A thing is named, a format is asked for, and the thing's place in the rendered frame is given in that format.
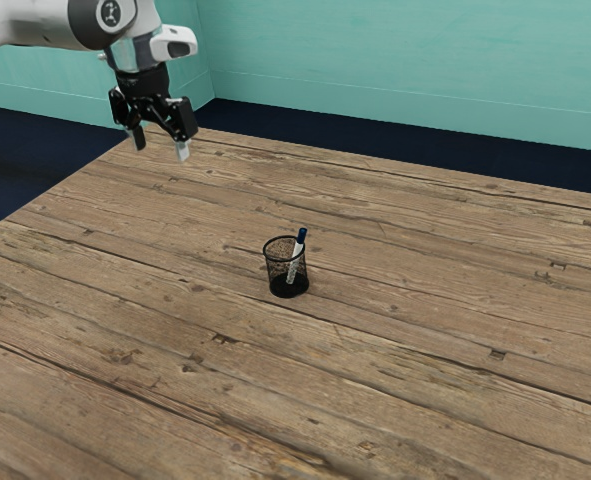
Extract white pen with blue cap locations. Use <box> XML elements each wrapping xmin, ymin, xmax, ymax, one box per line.
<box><xmin>285</xmin><ymin>227</ymin><xmax>309</xmax><ymax>285</ymax></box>

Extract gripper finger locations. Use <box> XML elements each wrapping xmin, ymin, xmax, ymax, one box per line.
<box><xmin>107</xmin><ymin>87</ymin><xmax>148</xmax><ymax>152</ymax></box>
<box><xmin>139</xmin><ymin>93</ymin><xmax>200</xmax><ymax>163</ymax></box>

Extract black mesh pen holder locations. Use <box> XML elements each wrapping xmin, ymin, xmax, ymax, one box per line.
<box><xmin>262</xmin><ymin>235</ymin><xmax>311</xmax><ymax>300</ymax></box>

